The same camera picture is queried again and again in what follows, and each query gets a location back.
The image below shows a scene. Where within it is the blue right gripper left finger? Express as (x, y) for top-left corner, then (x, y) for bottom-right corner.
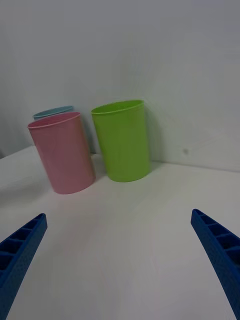
(0, 212), (48, 320)

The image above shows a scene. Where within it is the green plastic waste bin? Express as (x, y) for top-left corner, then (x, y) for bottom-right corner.
(90, 99), (151, 183)

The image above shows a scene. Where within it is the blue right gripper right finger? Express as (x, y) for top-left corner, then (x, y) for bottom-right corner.
(190, 208), (240, 320)

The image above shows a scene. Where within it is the pink plastic waste bin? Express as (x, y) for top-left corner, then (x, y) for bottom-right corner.
(27, 111), (96, 195)

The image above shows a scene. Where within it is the pale blue plastic waste bin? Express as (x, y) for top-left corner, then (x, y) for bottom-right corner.
(32, 105), (94, 155)

